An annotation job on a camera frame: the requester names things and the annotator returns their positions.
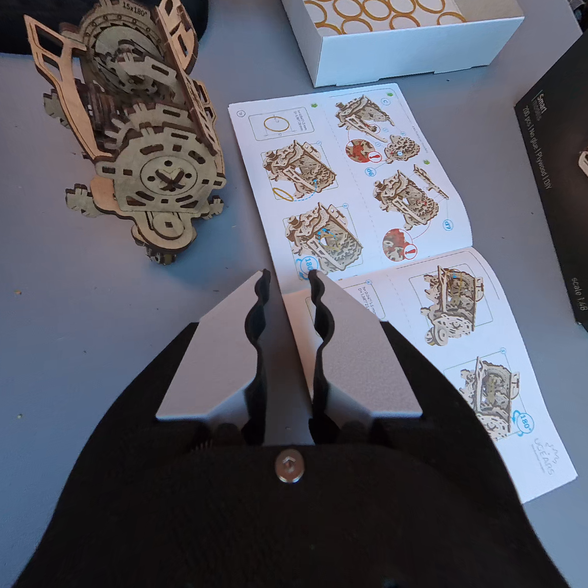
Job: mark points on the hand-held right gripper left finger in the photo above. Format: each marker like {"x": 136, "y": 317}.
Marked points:
{"x": 211, "y": 367}

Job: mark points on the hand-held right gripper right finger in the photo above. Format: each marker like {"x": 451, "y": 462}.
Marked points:
{"x": 363, "y": 367}

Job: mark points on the illustrated instruction booklet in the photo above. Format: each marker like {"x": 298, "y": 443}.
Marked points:
{"x": 363, "y": 220}

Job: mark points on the wooden mechanical puzzle model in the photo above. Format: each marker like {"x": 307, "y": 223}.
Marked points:
{"x": 170, "y": 174}

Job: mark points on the black printed product box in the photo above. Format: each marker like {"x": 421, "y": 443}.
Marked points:
{"x": 565, "y": 183}

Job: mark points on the white cardboard box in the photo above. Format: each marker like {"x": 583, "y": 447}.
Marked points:
{"x": 390, "y": 55}

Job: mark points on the group of tan rubber bands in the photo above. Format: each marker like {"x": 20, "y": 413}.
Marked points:
{"x": 367, "y": 13}

